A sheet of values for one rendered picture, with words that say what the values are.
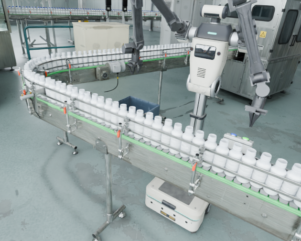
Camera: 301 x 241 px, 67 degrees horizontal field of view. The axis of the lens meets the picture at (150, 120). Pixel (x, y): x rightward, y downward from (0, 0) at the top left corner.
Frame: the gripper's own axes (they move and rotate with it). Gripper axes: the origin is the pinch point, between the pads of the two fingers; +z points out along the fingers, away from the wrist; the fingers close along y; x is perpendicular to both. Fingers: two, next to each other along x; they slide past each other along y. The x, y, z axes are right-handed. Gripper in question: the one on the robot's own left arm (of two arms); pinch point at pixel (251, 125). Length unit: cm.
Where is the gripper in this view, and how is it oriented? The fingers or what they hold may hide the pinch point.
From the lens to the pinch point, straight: 124.3
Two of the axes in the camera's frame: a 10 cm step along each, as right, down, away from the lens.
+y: 8.3, 2.9, -4.7
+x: 5.0, -0.2, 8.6
